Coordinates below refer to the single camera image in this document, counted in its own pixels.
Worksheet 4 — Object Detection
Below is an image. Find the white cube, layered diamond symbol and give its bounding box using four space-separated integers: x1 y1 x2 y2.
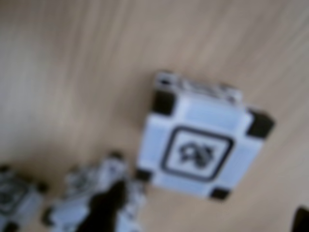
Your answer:
0 164 48 232

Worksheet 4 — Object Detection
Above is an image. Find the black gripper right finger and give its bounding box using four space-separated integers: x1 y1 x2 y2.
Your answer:
292 204 309 232

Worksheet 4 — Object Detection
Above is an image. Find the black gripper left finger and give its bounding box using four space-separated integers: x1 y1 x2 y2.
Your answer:
78 180 127 232

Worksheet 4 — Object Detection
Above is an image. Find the white cube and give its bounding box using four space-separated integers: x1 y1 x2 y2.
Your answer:
42 151 148 232
0 164 48 232
134 70 277 203

